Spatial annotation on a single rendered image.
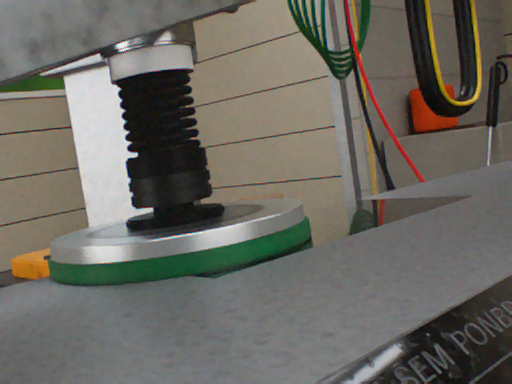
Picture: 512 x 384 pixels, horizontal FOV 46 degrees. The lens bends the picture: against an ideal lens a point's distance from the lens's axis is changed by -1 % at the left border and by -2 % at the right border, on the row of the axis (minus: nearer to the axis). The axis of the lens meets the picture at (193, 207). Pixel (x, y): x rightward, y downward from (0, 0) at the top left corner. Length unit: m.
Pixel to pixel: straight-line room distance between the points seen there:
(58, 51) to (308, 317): 0.22
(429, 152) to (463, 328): 3.11
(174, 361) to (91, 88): 1.06
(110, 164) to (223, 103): 5.91
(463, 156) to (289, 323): 3.05
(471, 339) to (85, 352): 0.16
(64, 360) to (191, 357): 0.06
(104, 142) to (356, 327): 1.05
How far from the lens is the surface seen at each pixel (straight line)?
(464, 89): 1.15
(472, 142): 3.29
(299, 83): 6.48
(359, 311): 0.28
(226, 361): 0.24
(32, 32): 0.38
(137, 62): 0.49
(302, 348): 0.24
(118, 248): 0.42
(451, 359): 0.26
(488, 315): 0.29
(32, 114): 7.38
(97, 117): 1.28
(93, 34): 0.41
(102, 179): 1.28
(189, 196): 0.48
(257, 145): 6.86
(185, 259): 0.41
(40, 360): 0.29
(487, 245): 0.40
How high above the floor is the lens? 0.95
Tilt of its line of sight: 5 degrees down
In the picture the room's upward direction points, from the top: 9 degrees counter-clockwise
